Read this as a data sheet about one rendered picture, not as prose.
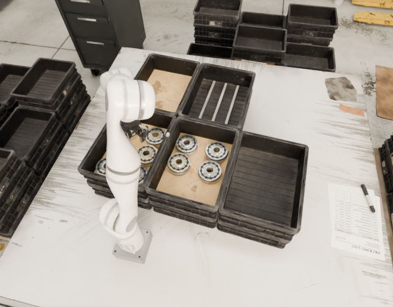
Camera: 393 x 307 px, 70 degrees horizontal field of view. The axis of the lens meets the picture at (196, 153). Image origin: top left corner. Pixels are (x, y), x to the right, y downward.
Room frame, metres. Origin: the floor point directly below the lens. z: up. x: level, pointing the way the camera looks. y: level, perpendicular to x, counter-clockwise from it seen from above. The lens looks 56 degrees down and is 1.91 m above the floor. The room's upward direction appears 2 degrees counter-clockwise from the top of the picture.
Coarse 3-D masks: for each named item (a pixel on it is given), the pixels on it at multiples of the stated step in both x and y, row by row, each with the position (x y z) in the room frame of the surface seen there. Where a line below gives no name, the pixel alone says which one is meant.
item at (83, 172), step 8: (160, 112) 0.89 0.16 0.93; (104, 128) 0.81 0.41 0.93; (168, 128) 0.80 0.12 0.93; (160, 144) 0.71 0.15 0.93; (88, 152) 0.68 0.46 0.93; (80, 168) 0.60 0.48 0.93; (152, 168) 0.59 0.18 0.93; (88, 176) 0.57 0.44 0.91; (96, 176) 0.56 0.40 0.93; (104, 176) 0.56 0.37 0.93; (144, 184) 0.52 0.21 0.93
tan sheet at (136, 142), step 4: (144, 124) 0.91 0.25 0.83; (132, 140) 0.81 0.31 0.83; (136, 140) 0.81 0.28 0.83; (144, 140) 0.81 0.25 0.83; (136, 144) 0.78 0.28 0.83; (140, 144) 0.78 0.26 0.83; (144, 144) 0.78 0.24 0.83; (136, 148) 0.76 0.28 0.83; (156, 148) 0.76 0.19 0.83; (104, 156) 0.72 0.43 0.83; (148, 168) 0.65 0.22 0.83; (96, 172) 0.64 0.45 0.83
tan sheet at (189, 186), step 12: (180, 132) 0.85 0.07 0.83; (204, 144) 0.77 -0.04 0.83; (228, 144) 0.77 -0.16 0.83; (192, 156) 0.71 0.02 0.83; (204, 156) 0.71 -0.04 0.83; (228, 156) 0.70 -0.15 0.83; (192, 168) 0.64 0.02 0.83; (168, 180) 0.58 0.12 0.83; (180, 180) 0.58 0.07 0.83; (192, 180) 0.58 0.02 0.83; (168, 192) 0.53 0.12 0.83; (180, 192) 0.52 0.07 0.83; (192, 192) 0.52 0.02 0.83; (204, 192) 0.52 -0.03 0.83; (216, 192) 0.52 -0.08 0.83
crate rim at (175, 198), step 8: (176, 120) 0.84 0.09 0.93; (184, 120) 0.84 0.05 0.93; (192, 120) 0.84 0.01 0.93; (224, 128) 0.79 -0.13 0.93; (232, 128) 0.79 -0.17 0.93; (160, 152) 0.67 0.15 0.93; (232, 152) 0.65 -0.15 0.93; (160, 160) 0.63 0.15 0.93; (152, 176) 0.55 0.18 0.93; (224, 176) 0.54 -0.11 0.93; (224, 184) 0.51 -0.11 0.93; (152, 192) 0.48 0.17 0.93; (176, 200) 0.45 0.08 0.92; (184, 200) 0.44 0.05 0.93; (192, 200) 0.44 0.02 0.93; (216, 200) 0.44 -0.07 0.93; (208, 208) 0.41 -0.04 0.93; (216, 208) 0.41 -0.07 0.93
